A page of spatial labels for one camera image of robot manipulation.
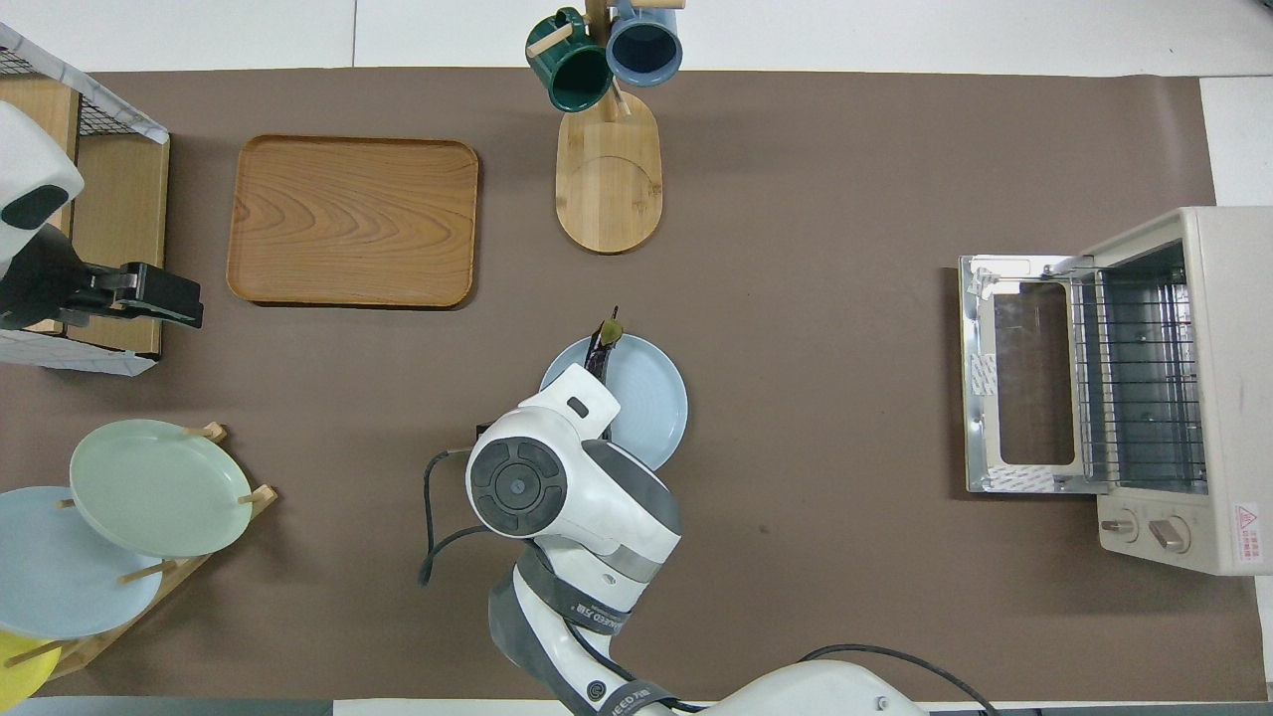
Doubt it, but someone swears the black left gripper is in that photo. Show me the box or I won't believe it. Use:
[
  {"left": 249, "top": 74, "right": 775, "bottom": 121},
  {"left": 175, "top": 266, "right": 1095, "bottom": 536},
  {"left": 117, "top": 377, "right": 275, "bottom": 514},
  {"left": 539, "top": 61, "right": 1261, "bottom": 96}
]
[{"left": 0, "top": 227, "right": 204, "bottom": 331}]

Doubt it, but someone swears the dark purple eggplant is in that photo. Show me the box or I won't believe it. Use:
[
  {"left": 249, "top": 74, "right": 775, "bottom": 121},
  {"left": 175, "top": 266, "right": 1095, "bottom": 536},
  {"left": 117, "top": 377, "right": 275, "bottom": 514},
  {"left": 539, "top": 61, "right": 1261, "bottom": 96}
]
[{"left": 585, "top": 306, "right": 625, "bottom": 384}]

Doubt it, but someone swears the glass oven door with handle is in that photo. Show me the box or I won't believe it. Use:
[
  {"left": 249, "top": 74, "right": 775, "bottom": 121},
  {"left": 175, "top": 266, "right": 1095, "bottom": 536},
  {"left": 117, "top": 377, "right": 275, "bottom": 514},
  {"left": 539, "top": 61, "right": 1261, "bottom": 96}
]
[{"left": 960, "top": 255, "right": 1097, "bottom": 494}]

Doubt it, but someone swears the beige toaster oven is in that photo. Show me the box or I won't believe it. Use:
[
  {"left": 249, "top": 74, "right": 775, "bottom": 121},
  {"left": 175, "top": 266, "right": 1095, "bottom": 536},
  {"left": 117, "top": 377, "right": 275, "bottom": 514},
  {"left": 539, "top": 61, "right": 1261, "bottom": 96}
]
[{"left": 1069, "top": 206, "right": 1273, "bottom": 576}]

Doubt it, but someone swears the wooden shelf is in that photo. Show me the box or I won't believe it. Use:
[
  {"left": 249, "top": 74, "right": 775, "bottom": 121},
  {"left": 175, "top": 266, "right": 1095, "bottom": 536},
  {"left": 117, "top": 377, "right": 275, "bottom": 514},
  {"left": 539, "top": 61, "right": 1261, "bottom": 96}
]
[{"left": 0, "top": 75, "right": 172, "bottom": 357}]

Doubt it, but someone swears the pale green plate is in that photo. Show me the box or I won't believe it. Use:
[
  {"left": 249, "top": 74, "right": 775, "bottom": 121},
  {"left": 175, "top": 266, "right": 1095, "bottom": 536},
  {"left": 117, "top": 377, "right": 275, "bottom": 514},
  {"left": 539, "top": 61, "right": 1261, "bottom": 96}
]
[{"left": 70, "top": 419, "right": 254, "bottom": 558}]

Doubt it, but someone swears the wooden tray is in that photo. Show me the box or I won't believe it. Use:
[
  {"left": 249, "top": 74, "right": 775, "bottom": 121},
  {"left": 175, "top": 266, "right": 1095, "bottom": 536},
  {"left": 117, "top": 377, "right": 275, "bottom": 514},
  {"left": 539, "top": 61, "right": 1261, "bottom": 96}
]
[{"left": 226, "top": 135, "right": 480, "bottom": 309}]

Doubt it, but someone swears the wooden plate rack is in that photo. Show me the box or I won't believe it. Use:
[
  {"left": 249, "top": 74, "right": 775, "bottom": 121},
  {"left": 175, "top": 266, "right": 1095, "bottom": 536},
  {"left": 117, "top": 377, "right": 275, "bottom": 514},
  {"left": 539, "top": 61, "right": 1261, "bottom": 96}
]
[{"left": 0, "top": 423, "right": 277, "bottom": 682}]

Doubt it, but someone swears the large light blue plate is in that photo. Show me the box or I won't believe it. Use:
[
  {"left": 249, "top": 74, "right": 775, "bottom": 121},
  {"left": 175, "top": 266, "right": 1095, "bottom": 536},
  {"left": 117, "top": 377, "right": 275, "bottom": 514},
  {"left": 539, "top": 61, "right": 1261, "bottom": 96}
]
[{"left": 0, "top": 486, "right": 165, "bottom": 639}]

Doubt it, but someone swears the yellow plate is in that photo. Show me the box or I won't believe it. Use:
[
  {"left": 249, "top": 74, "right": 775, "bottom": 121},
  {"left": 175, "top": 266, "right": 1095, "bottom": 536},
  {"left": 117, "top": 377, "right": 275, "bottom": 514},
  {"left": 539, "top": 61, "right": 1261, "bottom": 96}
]
[{"left": 0, "top": 628, "right": 63, "bottom": 702}]

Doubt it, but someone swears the wooden mug tree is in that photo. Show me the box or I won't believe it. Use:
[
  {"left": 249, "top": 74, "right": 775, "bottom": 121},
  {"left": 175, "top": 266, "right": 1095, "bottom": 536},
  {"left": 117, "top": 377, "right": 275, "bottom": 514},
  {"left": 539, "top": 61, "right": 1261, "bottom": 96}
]
[{"left": 527, "top": 0, "right": 687, "bottom": 256}]

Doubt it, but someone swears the dark green mug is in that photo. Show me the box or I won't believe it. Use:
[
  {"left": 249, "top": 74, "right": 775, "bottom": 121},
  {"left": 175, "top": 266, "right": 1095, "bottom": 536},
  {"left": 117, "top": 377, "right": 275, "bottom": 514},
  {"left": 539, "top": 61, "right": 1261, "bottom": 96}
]
[{"left": 525, "top": 8, "right": 615, "bottom": 113}]

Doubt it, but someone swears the blue mug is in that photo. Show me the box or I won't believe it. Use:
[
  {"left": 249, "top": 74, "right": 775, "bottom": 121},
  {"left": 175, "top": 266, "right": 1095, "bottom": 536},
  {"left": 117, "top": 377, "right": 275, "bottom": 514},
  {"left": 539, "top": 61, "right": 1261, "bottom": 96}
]
[{"left": 605, "top": 5, "right": 684, "bottom": 88}]

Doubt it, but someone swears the brown table mat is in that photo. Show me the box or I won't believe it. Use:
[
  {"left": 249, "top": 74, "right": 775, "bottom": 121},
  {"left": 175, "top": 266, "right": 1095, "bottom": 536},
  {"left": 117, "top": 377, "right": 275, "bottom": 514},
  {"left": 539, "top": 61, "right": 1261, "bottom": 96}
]
[{"left": 0, "top": 68, "right": 1266, "bottom": 702}]

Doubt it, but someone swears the black wire basket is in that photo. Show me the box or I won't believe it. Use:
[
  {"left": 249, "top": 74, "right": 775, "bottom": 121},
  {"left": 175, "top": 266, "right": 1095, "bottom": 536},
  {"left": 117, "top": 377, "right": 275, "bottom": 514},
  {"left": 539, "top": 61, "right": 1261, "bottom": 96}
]
[{"left": 0, "top": 45, "right": 160, "bottom": 377}]

